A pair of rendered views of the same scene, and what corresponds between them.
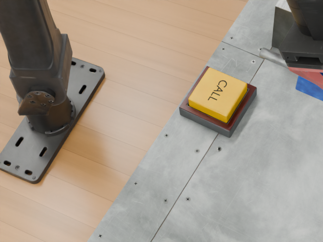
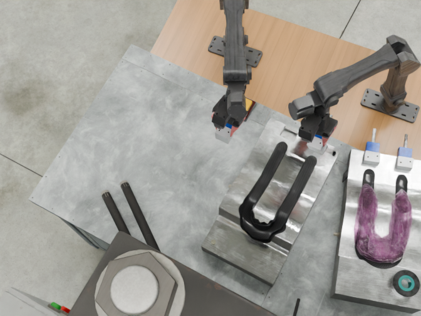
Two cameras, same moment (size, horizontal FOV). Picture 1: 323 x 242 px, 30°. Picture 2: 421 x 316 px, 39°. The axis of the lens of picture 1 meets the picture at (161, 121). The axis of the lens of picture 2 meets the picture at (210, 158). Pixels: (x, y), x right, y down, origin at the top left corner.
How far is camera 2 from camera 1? 1.59 m
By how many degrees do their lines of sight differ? 35
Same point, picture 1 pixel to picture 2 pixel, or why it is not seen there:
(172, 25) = (280, 90)
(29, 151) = (219, 46)
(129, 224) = (192, 81)
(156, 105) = not seen: hidden behind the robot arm
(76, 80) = (250, 57)
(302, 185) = (207, 136)
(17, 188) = (206, 44)
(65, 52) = not seen: hidden behind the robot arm
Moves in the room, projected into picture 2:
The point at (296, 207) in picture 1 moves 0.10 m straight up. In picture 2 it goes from (198, 134) to (197, 123)
